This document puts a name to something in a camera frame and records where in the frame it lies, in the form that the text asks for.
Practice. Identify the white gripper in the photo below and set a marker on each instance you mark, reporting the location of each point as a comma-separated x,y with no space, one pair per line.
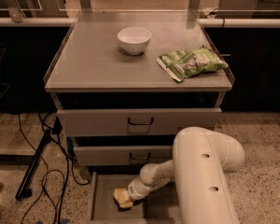
134,190

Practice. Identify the yellow sponge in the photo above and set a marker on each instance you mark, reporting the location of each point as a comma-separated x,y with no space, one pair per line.
117,193

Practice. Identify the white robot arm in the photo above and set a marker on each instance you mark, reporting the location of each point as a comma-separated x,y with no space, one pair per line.
200,158

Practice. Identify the bottom grey drawer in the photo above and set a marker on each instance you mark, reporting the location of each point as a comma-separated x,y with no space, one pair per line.
159,207

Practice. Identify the grey drawer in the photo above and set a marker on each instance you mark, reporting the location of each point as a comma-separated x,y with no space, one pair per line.
122,155
159,207
122,122

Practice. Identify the middle grey drawer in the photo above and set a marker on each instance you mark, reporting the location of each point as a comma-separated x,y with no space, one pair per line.
122,155

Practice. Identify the top grey drawer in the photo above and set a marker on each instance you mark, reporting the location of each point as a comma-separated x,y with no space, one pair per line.
122,122

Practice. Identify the grey drawer cabinet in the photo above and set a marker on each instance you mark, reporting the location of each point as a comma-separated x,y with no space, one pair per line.
93,72

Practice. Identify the black bar on floor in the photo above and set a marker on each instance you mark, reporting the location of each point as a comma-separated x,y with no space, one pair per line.
23,190

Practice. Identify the green snack bag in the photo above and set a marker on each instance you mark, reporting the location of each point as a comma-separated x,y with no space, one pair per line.
183,64

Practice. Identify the white ceramic bowl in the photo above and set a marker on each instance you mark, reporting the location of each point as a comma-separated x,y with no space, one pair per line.
134,40

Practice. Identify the white rail right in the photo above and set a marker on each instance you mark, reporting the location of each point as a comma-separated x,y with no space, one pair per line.
239,23

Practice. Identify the white rail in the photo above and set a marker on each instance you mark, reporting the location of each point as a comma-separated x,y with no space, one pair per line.
239,23
37,22

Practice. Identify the white rail left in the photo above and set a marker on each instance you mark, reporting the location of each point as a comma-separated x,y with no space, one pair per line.
37,22

